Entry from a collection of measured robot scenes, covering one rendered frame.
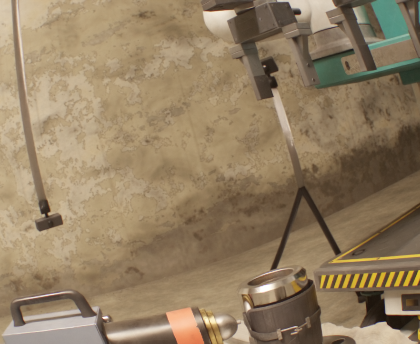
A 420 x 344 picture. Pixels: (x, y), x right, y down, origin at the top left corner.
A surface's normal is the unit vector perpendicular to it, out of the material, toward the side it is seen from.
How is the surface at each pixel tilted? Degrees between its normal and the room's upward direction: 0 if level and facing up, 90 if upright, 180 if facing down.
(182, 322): 44
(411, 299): 90
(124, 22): 90
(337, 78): 90
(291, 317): 90
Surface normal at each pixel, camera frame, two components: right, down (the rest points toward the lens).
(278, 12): 0.48, -0.09
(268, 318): -0.26, 0.12
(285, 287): 0.25, -0.03
